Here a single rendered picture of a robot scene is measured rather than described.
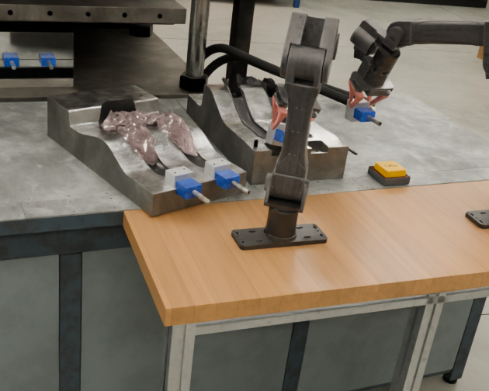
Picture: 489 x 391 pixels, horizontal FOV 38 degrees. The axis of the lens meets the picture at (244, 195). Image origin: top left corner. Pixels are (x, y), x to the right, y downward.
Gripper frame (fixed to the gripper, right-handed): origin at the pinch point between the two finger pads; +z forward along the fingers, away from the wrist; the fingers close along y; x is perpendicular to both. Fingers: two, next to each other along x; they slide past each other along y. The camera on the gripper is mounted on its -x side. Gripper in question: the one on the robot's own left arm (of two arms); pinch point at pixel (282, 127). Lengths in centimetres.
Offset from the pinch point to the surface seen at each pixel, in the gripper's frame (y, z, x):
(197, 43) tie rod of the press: -1, 21, -69
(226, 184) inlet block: 16.1, 7.5, 15.2
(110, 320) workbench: 31, 50, 22
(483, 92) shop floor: -330, 112, -263
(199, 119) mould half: 6.1, 23.1, -29.7
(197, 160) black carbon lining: 18.1, 12.7, 2.0
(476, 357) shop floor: -111, 71, 15
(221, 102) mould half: 6.2, 11.0, -22.1
